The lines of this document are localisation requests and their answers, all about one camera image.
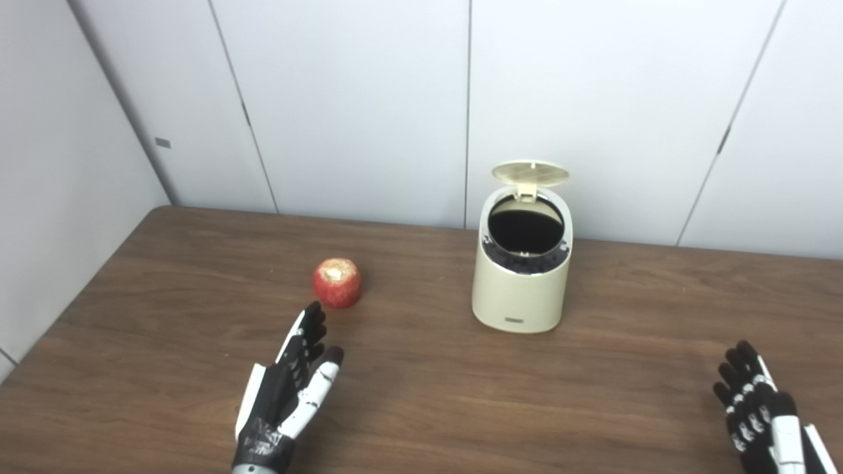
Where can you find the round cream bin lid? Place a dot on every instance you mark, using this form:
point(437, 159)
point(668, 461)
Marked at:
point(530, 172)

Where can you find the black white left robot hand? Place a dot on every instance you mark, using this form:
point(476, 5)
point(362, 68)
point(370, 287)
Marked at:
point(276, 408)

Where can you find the cream-colored bin body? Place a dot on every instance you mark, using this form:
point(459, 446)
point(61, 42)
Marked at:
point(520, 296)

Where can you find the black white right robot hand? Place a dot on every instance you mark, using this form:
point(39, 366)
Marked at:
point(757, 428)

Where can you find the red apple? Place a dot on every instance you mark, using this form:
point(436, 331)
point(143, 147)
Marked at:
point(337, 284)

